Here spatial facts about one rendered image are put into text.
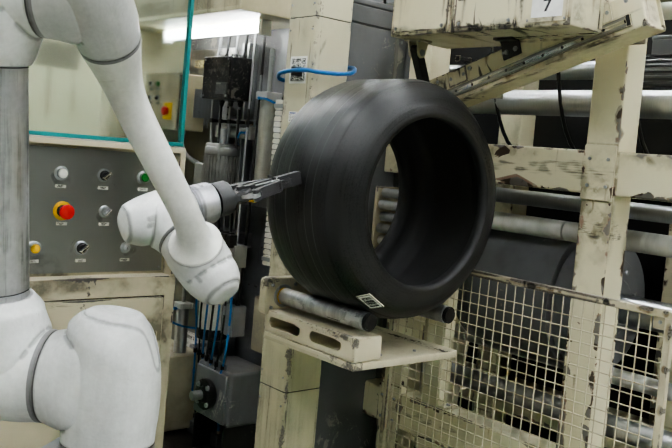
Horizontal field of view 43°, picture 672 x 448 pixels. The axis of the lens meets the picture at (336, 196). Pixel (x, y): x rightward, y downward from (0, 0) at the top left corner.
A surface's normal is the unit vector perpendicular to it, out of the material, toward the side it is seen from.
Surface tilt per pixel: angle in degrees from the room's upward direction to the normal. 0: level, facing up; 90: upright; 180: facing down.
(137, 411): 89
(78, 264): 90
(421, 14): 90
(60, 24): 140
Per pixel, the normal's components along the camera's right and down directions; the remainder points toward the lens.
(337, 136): -0.44, -0.44
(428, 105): 0.63, -0.09
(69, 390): -0.14, -0.01
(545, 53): -0.76, -0.04
